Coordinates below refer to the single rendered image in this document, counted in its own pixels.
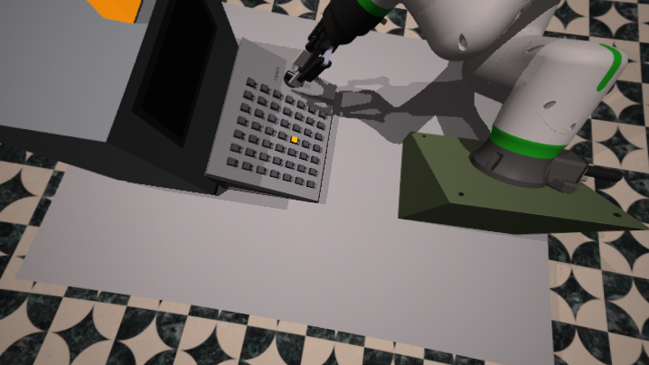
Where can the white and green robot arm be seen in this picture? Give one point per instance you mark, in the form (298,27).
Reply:
(548,86)

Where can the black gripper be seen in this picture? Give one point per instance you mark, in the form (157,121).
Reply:
(315,57)

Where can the grey control console with keypad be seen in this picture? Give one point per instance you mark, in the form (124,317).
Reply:
(134,90)

